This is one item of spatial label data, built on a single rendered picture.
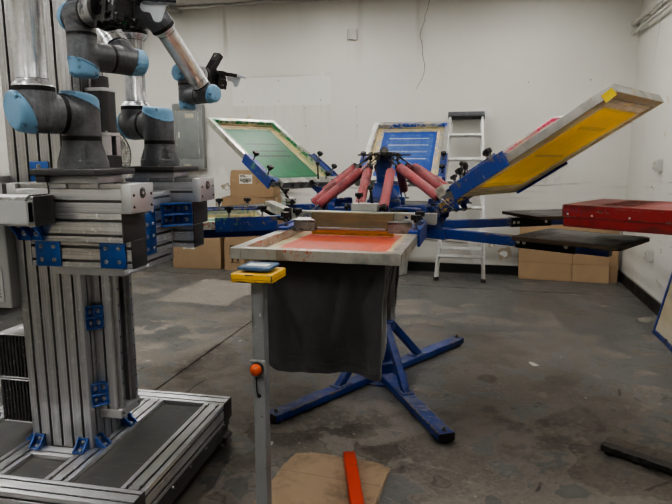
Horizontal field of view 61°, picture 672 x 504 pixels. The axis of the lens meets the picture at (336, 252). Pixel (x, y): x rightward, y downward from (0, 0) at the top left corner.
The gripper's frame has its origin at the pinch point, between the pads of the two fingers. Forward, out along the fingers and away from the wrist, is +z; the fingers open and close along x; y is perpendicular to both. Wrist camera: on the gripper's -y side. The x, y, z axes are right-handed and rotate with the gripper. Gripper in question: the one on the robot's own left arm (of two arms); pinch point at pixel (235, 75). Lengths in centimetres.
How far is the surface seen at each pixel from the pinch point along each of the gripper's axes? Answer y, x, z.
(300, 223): 60, 57, -11
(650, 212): 34, 183, 33
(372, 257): 55, 117, -50
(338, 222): 57, 71, -4
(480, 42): -75, -48, 400
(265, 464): 122, 105, -79
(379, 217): 52, 88, 2
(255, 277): 61, 98, -83
